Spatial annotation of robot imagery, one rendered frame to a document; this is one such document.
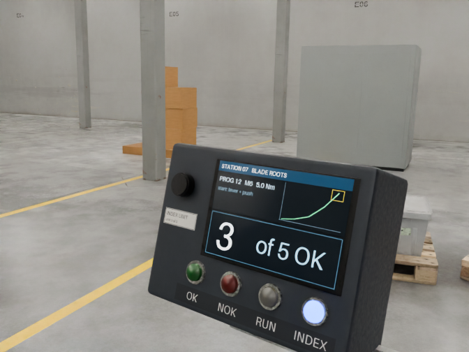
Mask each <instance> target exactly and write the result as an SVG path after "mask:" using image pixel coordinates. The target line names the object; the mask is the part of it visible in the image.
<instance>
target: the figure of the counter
mask: <svg viewBox="0 0 469 352"><path fill-rule="evenodd" d="M247 220H248V217H244V216H240V215H237V214H231V213H227V212H222V211H218V210H211V216H210V220H209V228H208V232H207V240H206V244H205V248H204V253H206V254H210V255H212V256H217V257H219V258H224V259H227V260H229V261H234V262H236V263H240V260H241V253H242V248H243V244H244V236H245V232H246V224H247Z"/></svg>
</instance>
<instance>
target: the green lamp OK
mask: <svg viewBox="0 0 469 352"><path fill-rule="evenodd" d="M205 275H206V271H205V267H204V265H203V264H202V262H200V261H191V262H190V263H189V264H188V266H187V268H186V276H187V279H188V280H189V281H190V282H191V283H192V284H200V283H202V282H203V280H204V278H205Z"/></svg>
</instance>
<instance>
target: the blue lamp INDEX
mask: <svg viewBox="0 0 469 352"><path fill-rule="evenodd" d="M301 313H302V316H303V318H304V320H305V321H306V322H307V323H308V324H310V325H314V326H319V325H322V324H323V323H325V321H326V320H327V317H328V313H329V312H328V308H327V305H326V304H325V302H324V301H323V300H321V299H320V298H317V297H311V298H309V299H307V300H306V301H305V302H304V303H303V305H302V308H301Z"/></svg>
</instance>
